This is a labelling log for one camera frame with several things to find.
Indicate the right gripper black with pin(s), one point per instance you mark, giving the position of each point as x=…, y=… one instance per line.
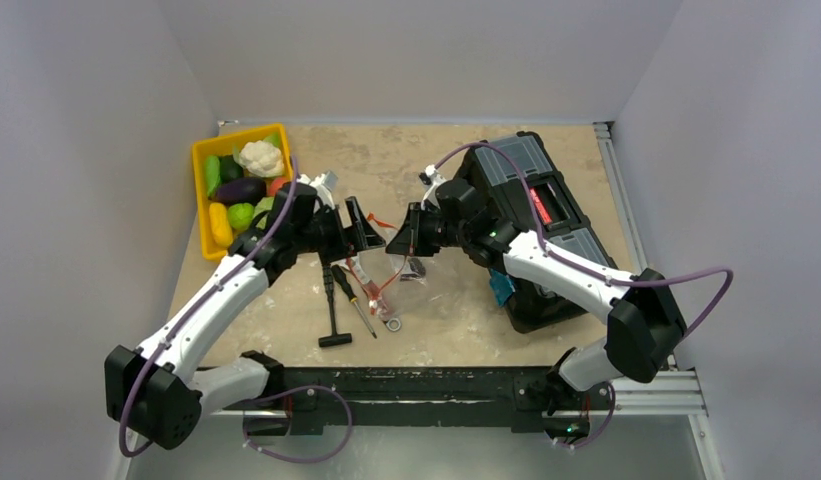
x=417, y=229

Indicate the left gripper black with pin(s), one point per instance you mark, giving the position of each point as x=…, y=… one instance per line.
x=362, y=236

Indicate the small dark red toy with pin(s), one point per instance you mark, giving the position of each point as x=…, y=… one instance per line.
x=417, y=268

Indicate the clear zip top bag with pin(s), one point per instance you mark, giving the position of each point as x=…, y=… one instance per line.
x=405, y=294

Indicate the bright green cabbage toy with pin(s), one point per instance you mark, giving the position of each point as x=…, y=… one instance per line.
x=240, y=215

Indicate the red peach toy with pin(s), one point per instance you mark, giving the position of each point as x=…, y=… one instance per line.
x=274, y=185

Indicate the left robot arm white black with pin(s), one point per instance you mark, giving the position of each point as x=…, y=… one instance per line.
x=158, y=389

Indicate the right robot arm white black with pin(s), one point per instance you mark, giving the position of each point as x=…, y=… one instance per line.
x=643, y=322

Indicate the black yellow screwdriver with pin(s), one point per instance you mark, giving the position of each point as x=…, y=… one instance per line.
x=341, y=279

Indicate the red adjustable wrench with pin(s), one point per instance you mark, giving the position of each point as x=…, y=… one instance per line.
x=376, y=298

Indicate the pale green cabbage toy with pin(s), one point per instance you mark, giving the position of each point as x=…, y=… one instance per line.
x=261, y=212

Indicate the purple eggplant toy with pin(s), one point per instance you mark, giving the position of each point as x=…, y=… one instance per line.
x=245, y=190

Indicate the white cauliflower toy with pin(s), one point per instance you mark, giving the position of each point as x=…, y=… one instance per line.
x=262, y=159

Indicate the black toolbox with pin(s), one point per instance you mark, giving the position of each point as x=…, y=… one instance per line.
x=528, y=306

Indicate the yellow corn toy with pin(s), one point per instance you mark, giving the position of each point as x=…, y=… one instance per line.
x=220, y=230

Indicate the yellow plastic tray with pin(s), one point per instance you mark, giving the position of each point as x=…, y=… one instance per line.
x=228, y=143

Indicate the green pepper toy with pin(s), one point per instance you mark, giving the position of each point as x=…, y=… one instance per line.
x=212, y=174

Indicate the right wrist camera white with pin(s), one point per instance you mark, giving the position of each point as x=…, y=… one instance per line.
x=431, y=179

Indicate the black T-handle tool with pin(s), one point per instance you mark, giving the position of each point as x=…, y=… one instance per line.
x=335, y=338

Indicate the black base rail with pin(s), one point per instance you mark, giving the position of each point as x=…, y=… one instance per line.
x=304, y=400

